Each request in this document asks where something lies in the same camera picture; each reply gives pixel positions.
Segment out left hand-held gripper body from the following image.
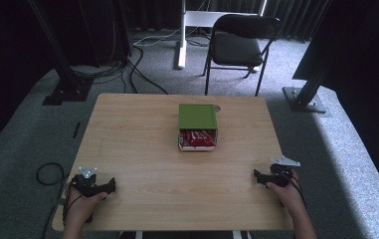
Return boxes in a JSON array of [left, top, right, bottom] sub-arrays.
[[70, 166, 108, 199]]

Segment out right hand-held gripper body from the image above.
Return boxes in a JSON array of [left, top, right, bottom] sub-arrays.
[[266, 155, 301, 187]]

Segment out pile of red sachets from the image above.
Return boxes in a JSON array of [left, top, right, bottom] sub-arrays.
[[179, 128, 217, 148]]

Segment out green box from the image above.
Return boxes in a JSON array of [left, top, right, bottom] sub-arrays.
[[177, 104, 219, 130]]

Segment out person's left hand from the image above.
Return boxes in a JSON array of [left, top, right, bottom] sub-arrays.
[[64, 184, 109, 226]]

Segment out person's right hand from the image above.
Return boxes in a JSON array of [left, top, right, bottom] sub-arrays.
[[266, 169, 306, 214]]

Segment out black metal stand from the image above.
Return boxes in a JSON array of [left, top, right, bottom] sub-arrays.
[[282, 59, 332, 115], [27, 0, 95, 107]]

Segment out black folding chair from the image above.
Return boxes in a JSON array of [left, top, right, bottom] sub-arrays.
[[203, 13, 282, 98]]

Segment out dark pleated curtain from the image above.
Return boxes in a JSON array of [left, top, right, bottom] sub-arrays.
[[264, 0, 331, 43]]

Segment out black looped gripper cable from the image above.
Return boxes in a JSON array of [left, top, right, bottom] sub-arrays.
[[36, 161, 71, 239]]

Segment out bundle of black floor cables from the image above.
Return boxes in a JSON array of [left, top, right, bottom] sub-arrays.
[[71, 44, 170, 96]]

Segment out white floor cable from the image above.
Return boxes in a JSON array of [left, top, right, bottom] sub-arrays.
[[132, 27, 182, 47]]

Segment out white desk frame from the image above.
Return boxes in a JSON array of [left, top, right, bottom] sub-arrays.
[[176, 0, 269, 71]]

